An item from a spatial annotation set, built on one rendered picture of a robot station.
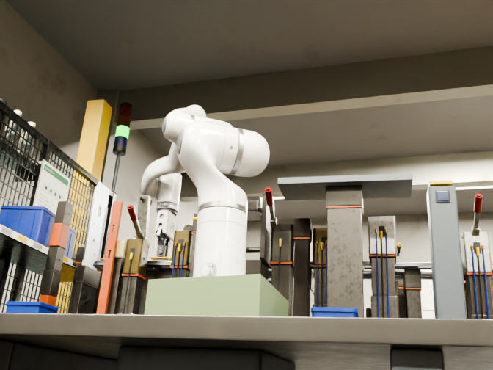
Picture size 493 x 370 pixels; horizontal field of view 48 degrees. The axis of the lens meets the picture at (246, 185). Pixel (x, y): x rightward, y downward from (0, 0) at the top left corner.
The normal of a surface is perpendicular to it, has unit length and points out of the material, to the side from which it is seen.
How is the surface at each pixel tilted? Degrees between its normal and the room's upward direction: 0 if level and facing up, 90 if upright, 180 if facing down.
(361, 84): 90
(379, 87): 90
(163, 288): 90
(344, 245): 90
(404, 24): 180
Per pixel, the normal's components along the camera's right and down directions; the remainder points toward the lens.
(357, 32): -0.06, 0.93
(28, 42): 0.95, -0.06
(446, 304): -0.22, -0.37
